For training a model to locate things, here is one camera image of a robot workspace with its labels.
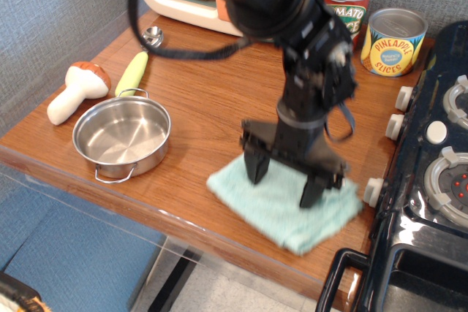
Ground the white stove knob top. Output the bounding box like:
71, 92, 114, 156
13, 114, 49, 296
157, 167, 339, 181
395, 86, 413, 113

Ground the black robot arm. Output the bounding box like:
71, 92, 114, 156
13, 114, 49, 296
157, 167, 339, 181
225, 0, 357, 208

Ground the pineapple slices can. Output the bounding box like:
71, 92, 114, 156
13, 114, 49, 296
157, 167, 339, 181
361, 8, 428, 77

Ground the light blue cloth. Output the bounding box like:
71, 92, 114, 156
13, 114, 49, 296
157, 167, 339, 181
207, 155, 363, 256

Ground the white stove knob middle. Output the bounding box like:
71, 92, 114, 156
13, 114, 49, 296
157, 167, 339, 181
385, 114, 404, 141

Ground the orange black object corner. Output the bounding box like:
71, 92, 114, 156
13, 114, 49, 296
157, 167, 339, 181
1, 272, 50, 312

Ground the white stove knob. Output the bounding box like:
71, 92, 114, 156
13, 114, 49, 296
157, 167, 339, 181
363, 178, 384, 208
395, 86, 413, 113
385, 114, 404, 141

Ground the plush mushroom toy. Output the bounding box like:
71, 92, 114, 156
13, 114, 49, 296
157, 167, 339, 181
47, 61, 111, 126

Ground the stainless steel pan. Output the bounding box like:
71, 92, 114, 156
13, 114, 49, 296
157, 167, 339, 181
72, 88, 172, 184

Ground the white stove knob bottom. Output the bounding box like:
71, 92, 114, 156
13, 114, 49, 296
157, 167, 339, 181
363, 178, 384, 208

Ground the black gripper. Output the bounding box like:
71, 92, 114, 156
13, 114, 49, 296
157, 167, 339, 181
241, 107, 347, 208

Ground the scoop with yellow handle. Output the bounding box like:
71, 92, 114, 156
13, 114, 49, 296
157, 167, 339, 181
114, 26, 164, 97

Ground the black toy stove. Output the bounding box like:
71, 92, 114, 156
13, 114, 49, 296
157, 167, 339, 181
317, 21, 467, 311

